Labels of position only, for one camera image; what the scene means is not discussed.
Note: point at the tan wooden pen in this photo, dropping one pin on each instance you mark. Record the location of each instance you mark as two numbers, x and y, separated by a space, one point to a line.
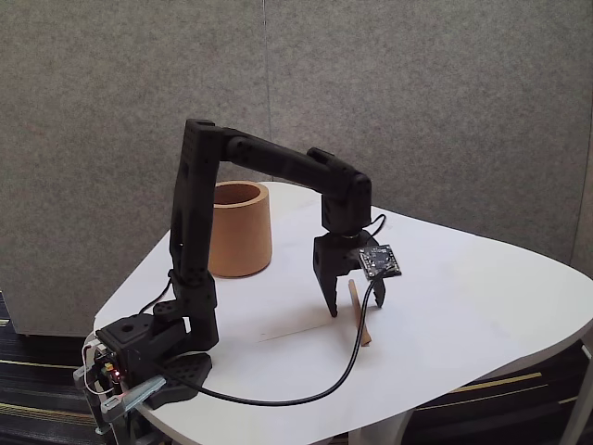
354 301

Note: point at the brown cork pen holder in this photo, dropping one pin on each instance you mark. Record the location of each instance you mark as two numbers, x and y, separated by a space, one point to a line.
241 241

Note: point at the white paper sheet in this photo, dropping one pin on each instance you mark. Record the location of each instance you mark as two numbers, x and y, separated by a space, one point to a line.
417 259

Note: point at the white table leg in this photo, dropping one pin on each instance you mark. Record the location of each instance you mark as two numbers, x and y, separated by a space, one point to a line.
375 431
573 417

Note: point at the grey metal table clamp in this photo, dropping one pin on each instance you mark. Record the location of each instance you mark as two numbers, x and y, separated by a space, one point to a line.
143 391

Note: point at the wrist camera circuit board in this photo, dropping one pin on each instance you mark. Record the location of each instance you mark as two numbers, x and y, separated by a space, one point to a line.
377 260

